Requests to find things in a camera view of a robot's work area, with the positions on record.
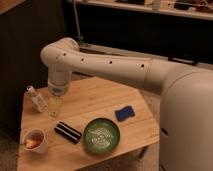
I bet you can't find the white ceramic cup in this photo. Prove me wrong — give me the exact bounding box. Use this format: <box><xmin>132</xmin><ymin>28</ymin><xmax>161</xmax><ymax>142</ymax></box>
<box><xmin>22</xmin><ymin>129</ymin><xmax>48</xmax><ymax>154</ymax></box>

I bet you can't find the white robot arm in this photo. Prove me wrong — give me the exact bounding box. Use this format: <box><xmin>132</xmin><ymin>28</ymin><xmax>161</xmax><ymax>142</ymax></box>
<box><xmin>40</xmin><ymin>37</ymin><xmax>213</xmax><ymax>171</ymax></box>

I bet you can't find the clear plastic bottle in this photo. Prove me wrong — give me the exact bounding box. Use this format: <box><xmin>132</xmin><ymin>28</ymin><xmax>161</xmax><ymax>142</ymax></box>
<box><xmin>27</xmin><ymin>86</ymin><xmax>47</xmax><ymax>113</ymax></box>

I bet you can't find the black white striped box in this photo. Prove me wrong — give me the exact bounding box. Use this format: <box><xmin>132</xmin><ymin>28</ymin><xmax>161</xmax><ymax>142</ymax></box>
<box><xmin>54</xmin><ymin>121</ymin><xmax>82</xmax><ymax>144</ymax></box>

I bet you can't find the wooden side table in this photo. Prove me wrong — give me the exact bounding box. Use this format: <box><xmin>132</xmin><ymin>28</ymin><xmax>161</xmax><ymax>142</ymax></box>
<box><xmin>18</xmin><ymin>77</ymin><xmax>159</xmax><ymax>171</ymax></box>

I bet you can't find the green patterned plate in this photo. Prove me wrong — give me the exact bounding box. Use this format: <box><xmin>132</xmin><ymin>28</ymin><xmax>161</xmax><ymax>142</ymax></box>
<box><xmin>82</xmin><ymin>118</ymin><xmax>120</xmax><ymax>155</ymax></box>

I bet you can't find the vertical metal pole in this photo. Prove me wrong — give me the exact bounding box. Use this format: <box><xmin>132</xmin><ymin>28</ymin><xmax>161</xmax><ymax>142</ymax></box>
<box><xmin>72</xmin><ymin>0</ymin><xmax>83</xmax><ymax>46</ymax></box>

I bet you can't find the blue sponge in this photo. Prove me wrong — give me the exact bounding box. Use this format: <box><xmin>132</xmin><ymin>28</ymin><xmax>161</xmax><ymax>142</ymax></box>
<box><xmin>115</xmin><ymin>106</ymin><xmax>135</xmax><ymax>122</ymax></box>

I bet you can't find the black handle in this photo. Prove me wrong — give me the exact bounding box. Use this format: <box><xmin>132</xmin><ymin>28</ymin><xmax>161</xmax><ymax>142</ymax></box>
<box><xmin>168</xmin><ymin>57</ymin><xmax>198</xmax><ymax>66</ymax></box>

